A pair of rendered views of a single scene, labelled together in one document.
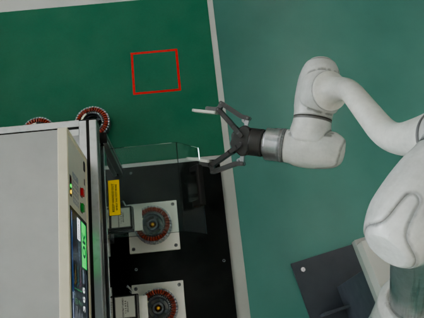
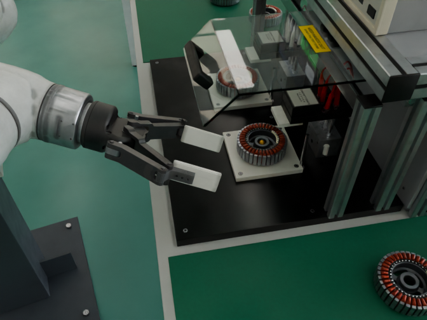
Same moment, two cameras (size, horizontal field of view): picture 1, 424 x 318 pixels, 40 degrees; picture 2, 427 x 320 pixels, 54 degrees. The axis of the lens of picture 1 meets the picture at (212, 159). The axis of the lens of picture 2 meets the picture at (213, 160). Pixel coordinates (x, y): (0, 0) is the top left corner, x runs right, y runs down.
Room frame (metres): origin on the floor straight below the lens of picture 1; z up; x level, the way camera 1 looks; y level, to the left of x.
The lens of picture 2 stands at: (1.08, 0.00, 1.46)
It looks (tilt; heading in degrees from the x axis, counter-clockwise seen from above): 46 degrees down; 174
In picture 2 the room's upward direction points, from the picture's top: straight up
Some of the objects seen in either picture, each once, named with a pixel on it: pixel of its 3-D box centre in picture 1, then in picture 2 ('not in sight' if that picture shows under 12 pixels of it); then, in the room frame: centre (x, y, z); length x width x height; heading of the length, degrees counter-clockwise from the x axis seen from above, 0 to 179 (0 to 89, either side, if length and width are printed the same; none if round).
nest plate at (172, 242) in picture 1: (153, 226); (260, 151); (0.40, 0.18, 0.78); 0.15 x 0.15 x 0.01; 5
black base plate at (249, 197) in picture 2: (151, 268); (253, 122); (0.28, 0.18, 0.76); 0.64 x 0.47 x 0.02; 5
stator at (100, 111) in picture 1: (93, 123); (408, 282); (0.75, 0.38, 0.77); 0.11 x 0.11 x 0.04
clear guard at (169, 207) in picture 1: (140, 192); (280, 60); (0.43, 0.19, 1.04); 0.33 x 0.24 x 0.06; 95
